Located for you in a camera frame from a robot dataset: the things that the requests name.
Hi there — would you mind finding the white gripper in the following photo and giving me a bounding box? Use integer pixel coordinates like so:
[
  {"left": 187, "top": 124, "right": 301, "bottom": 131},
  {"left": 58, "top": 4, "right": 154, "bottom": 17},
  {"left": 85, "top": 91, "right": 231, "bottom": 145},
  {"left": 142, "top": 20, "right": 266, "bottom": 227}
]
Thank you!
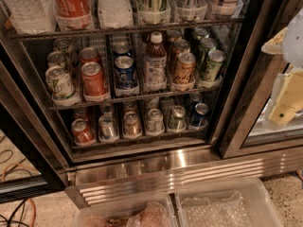
[{"left": 261, "top": 9, "right": 303, "bottom": 126}]

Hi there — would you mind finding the green white can front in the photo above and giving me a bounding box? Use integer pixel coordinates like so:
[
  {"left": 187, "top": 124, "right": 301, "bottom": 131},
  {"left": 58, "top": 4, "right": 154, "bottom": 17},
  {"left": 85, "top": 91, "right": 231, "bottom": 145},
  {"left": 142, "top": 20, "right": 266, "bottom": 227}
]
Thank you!
[{"left": 200, "top": 49, "right": 225, "bottom": 82}]

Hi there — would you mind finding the small blue can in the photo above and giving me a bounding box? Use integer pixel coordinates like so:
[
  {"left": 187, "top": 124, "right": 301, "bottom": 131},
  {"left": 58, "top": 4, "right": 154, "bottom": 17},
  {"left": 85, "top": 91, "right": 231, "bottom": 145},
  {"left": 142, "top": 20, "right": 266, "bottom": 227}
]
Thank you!
[{"left": 189, "top": 103, "right": 209, "bottom": 127}]

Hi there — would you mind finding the orange soda can front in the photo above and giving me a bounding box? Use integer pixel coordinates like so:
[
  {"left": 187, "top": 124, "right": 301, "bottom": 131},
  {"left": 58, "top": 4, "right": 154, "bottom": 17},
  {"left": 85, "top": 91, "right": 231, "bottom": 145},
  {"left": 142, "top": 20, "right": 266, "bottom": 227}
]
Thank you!
[{"left": 173, "top": 52, "right": 196, "bottom": 84}]

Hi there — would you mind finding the small green can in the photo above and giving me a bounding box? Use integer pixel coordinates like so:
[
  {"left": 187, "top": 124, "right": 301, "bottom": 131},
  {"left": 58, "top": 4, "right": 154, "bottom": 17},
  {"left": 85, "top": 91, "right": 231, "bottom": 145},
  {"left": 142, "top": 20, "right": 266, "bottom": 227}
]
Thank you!
[{"left": 168, "top": 105, "right": 186, "bottom": 131}]

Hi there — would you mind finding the small white can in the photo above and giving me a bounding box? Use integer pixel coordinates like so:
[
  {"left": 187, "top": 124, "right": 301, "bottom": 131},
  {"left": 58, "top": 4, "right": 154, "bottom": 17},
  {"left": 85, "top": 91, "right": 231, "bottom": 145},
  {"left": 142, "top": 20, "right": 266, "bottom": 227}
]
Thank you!
[{"left": 147, "top": 109, "right": 164, "bottom": 132}]

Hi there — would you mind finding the blue soda can front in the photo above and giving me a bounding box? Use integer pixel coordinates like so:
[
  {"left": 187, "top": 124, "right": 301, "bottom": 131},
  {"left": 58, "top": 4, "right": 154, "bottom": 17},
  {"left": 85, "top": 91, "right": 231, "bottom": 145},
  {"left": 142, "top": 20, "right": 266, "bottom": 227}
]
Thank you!
[{"left": 115, "top": 56, "right": 137, "bottom": 90}]

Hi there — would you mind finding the small gold can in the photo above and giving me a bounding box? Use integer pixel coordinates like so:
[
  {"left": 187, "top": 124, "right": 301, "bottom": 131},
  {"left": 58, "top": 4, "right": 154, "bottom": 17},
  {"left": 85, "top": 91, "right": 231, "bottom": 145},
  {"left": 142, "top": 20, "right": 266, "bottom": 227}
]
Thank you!
[{"left": 123, "top": 112, "right": 141, "bottom": 135}]

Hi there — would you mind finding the small silver can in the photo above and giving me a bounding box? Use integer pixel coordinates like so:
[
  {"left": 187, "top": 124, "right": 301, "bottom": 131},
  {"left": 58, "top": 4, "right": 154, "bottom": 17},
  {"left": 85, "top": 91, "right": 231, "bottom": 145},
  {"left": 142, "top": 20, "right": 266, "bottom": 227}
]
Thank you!
[{"left": 98, "top": 114, "right": 116, "bottom": 140}]

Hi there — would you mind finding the red soda can front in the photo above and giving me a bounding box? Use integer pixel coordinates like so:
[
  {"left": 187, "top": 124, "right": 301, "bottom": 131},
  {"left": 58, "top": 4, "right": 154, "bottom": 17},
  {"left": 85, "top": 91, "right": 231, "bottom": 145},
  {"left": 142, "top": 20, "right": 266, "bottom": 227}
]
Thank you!
[{"left": 81, "top": 62, "right": 106, "bottom": 96}]

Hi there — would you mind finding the small red can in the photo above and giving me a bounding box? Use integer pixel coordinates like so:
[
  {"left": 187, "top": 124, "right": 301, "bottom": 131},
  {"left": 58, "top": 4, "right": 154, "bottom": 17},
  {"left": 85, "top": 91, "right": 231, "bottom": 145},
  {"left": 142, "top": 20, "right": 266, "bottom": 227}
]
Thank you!
[{"left": 71, "top": 119, "right": 95, "bottom": 144}]

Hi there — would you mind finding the steel fridge grille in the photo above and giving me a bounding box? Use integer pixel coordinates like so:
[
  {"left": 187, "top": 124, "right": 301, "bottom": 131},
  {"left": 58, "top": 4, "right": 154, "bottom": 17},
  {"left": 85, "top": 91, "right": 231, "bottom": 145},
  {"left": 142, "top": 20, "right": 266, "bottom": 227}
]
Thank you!
[{"left": 65, "top": 147, "right": 303, "bottom": 209}]

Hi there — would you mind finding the white green soda can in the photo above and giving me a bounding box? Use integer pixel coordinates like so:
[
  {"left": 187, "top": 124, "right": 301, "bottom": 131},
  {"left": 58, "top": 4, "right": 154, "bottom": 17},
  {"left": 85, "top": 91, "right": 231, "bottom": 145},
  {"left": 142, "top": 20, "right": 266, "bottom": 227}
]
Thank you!
[{"left": 45, "top": 66, "right": 76, "bottom": 100}]

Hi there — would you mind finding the brown tea bottle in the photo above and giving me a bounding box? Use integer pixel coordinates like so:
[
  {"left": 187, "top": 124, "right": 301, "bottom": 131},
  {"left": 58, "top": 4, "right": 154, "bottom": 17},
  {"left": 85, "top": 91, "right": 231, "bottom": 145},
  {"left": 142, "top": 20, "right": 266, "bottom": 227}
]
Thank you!
[{"left": 144, "top": 31, "right": 167, "bottom": 84}]

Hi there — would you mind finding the right clear plastic bin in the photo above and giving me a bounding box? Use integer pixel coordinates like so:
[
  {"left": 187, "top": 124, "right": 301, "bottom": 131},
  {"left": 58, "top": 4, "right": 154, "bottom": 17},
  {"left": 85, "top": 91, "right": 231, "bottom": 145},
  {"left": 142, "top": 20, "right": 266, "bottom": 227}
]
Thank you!
[{"left": 174, "top": 178, "right": 284, "bottom": 227}]

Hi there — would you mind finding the clear plastic bin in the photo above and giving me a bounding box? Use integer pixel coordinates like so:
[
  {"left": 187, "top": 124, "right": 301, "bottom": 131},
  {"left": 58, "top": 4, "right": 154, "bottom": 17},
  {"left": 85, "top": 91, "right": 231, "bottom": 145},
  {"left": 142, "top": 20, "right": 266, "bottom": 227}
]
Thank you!
[
  {"left": 174, "top": 178, "right": 284, "bottom": 227},
  {"left": 72, "top": 192, "right": 178, "bottom": 227}
]

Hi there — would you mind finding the left clear plastic bin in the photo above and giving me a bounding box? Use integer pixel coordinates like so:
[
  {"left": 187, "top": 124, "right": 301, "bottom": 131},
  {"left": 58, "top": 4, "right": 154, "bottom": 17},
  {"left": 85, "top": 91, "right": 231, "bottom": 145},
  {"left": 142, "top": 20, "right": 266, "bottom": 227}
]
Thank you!
[{"left": 72, "top": 192, "right": 178, "bottom": 227}]

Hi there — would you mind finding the red cola bottle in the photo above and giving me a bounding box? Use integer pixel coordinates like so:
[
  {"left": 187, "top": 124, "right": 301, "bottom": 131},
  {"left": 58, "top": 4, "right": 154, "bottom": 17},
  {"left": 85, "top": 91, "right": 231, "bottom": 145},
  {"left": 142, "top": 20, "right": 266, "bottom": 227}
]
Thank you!
[{"left": 55, "top": 0, "right": 94, "bottom": 31}]

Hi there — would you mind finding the clear water bottle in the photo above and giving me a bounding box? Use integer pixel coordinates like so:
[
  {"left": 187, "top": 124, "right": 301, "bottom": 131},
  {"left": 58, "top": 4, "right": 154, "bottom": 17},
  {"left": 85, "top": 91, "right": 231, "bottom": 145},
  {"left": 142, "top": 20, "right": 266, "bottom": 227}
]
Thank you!
[{"left": 4, "top": 0, "right": 56, "bottom": 34}]

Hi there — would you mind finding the fridge door frame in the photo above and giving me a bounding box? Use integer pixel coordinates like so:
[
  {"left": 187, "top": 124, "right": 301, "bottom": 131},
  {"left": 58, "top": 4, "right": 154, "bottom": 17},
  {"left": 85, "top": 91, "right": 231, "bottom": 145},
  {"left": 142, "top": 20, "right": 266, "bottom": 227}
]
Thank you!
[{"left": 213, "top": 0, "right": 302, "bottom": 158}]

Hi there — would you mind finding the orange cable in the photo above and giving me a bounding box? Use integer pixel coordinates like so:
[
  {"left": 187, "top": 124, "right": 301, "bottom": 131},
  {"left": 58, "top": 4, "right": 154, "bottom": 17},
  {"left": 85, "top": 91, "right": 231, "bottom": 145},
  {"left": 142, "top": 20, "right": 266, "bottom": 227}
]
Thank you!
[{"left": 0, "top": 163, "right": 37, "bottom": 227}]

